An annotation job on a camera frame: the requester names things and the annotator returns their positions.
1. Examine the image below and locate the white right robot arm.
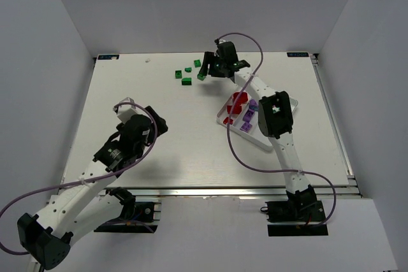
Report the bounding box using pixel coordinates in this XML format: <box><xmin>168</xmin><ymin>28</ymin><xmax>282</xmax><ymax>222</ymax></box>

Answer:
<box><xmin>200</xmin><ymin>39</ymin><xmax>317</xmax><ymax>222</ymax></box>

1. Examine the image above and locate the red long lego brick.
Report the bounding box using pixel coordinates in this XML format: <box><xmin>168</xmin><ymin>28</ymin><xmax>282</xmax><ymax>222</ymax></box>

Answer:
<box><xmin>226</xmin><ymin>103</ymin><xmax>245</xmax><ymax>115</ymax></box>

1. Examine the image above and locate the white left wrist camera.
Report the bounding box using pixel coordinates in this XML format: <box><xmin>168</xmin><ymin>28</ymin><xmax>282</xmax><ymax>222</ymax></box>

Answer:
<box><xmin>113</xmin><ymin>97</ymin><xmax>139</xmax><ymax>124</ymax></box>

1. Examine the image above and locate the blue right corner label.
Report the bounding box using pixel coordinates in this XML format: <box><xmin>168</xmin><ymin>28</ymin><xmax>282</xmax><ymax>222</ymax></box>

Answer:
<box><xmin>286</xmin><ymin>52</ymin><xmax>309</xmax><ymax>57</ymax></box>

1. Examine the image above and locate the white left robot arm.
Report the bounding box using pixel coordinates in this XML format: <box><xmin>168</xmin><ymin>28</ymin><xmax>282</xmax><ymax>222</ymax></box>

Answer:
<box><xmin>17</xmin><ymin>102</ymin><xmax>168</xmax><ymax>270</ymax></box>

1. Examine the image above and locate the small purple lego brick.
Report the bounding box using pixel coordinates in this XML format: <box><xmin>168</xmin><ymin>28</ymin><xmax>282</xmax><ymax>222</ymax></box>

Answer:
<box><xmin>242</xmin><ymin>109</ymin><xmax>255</xmax><ymax>123</ymax></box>

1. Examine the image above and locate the green small lego brick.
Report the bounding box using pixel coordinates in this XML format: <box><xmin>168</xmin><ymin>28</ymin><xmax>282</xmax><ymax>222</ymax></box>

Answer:
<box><xmin>194</xmin><ymin>59</ymin><xmax>201</xmax><ymax>68</ymax></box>

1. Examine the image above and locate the purple paw print lego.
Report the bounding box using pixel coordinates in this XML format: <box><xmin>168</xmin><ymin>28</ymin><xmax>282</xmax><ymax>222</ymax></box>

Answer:
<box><xmin>249</xmin><ymin>99</ymin><xmax>259</xmax><ymax>111</ymax></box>

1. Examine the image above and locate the white three-compartment tray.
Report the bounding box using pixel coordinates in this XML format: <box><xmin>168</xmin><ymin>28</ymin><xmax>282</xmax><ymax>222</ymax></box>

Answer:
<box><xmin>216</xmin><ymin>92</ymin><xmax>300</xmax><ymax>153</ymax></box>

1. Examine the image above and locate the blue corner label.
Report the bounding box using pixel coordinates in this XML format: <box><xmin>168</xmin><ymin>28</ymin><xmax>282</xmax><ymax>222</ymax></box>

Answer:
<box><xmin>97</xmin><ymin>54</ymin><xmax>119</xmax><ymax>61</ymax></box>
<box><xmin>286</xmin><ymin>52</ymin><xmax>309</xmax><ymax>57</ymax></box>

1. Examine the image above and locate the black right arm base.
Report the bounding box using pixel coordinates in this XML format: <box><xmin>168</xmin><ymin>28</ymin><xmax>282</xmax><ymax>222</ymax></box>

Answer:
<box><xmin>259</xmin><ymin>191</ymin><xmax>328</xmax><ymax>237</ymax></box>

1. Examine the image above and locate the blue left corner label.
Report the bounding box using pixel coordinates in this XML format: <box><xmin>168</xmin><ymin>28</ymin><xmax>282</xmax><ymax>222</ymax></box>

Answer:
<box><xmin>97</xmin><ymin>54</ymin><xmax>119</xmax><ymax>61</ymax></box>

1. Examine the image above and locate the green square lego brick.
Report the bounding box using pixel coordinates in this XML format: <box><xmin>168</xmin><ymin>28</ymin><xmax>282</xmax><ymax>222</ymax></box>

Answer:
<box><xmin>197</xmin><ymin>74</ymin><xmax>205</xmax><ymax>81</ymax></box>

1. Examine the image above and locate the aluminium table rail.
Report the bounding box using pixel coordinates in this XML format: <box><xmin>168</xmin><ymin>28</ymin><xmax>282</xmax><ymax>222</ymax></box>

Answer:
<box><xmin>128</xmin><ymin>182</ymin><xmax>361</xmax><ymax>198</ymax></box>

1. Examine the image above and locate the purple square lego brick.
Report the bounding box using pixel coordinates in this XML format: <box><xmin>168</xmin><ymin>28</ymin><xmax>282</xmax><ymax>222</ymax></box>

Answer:
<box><xmin>240</xmin><ymin>122</ymin><xmax>252</xmax><ymax>132</ymax></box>

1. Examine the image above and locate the small red lego brick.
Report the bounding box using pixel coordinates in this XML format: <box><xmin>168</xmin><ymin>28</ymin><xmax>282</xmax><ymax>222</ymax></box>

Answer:
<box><xmin>223</xmin><ymin>117</ymin><xmax>233</xmax><ymax>125</ymax></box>

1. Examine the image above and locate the red rounded lego brick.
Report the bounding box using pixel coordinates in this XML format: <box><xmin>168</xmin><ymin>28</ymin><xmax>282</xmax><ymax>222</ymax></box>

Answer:
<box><xmin>232</xmin><ymin>92</ymin><xmax>249</xmax><ymax>105</ymax></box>

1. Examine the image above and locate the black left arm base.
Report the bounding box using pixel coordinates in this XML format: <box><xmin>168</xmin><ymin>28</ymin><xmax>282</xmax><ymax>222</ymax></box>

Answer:
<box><xmin>94</xmin><ymin>187</ymin><xmax>161</xmax><ymax>234</ymax></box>

